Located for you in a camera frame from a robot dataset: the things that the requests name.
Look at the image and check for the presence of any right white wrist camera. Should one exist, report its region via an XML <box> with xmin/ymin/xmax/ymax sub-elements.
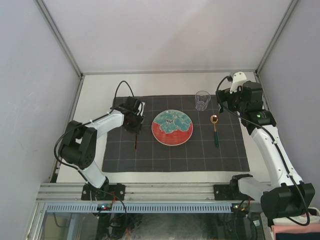
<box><xmin>229</xmin><ymin>71</ymin><xmax>247</xmax><ymax>94</ymax></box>

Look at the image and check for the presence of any gold fork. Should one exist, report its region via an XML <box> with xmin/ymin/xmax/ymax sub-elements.
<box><xmin>134</xmin><ymin>134</ymin><xmax>138</xmax><ymax>150</ymax></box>

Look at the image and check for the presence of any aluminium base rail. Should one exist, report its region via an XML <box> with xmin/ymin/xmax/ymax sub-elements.
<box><xmin>36</xmin><ymin>183</ymin><xmax>231</xmax><ymax>203</ymax></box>

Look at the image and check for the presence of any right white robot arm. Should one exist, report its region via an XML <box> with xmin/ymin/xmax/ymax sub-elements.
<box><xmin>215</xmin><ymin>81</ymin><xmax>315</xmax><ymax>226</ymax></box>

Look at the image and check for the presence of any clear drinking glass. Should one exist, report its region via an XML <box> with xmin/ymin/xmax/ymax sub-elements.
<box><xmin>195</xmin><ymin>90</ymin><xmax>211</xmax><ymax>111</ymax></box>

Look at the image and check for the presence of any gold spoon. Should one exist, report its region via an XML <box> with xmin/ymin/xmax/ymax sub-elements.
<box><xmin>210</xmin><ymin>115</ymin><xmax>219</xmax><ymax>148</ymax></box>

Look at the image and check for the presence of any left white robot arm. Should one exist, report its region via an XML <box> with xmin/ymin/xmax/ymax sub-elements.
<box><xmin>55</xmin><ymin>96</ymin><xmax>145</xmax><ymax>200</ymax></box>

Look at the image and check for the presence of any red and teal plate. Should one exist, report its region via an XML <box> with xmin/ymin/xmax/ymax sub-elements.
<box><xmin>151</xmin><ymin>109</ymin><xmax>194</xmax><ymax>147</ymax></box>

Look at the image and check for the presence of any dark grey checked cloth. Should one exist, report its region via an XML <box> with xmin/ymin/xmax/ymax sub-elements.
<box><xmin>101</xmin><ymin>94</ymin><xmax>250</xmax><ymax>173</ymax></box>

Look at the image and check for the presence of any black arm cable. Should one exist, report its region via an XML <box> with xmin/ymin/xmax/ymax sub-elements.
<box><xmin>215</xmin><ymin>76</ymin><xmax>311</xmax><ymax>227</ymax></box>
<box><xmin>53</xmin><ymin>80</ymin><xmax>137</xmax><ymax>186</ymax></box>

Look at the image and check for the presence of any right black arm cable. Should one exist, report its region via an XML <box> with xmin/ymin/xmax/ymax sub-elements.
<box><xmin>215</xmin><ymin>76</ymin><xmax>311</xmax><ymax>227</ymax></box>

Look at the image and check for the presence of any white laundry basket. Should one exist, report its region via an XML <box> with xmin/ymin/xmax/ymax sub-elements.
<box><xmin>260</xmin><ymin>207</ymin><xmax>320</xmax><ymax>240</ymax></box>

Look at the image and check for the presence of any blue slotted cable duct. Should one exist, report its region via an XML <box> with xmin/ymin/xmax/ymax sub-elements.
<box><xmin>46</xmin><ymin>202</ymin><xmax>233</xmax><ymax>214</ymax></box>

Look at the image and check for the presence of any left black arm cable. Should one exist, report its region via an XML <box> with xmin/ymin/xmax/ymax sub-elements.
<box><xmin>53</xmin><ymin>80</ymin><xmax>137</xmax><ymax>186</ymax></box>

